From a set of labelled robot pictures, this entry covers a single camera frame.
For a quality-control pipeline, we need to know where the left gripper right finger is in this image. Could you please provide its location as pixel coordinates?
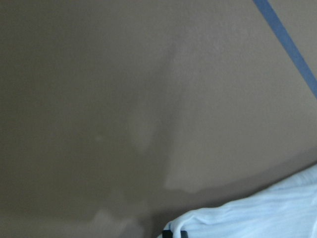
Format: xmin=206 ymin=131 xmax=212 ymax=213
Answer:
xmin=180 ymin=231 xmax=188 ymax=238

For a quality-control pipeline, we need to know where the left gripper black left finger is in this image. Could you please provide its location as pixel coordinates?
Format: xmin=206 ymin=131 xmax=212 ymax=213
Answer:
xmin=162 ymin=230 xmax=172 ymax=238

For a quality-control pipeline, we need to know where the light blue button-up shirt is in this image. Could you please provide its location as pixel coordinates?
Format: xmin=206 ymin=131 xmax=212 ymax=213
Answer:
xmin=163 ymin=165 xmax=317 ymax=238

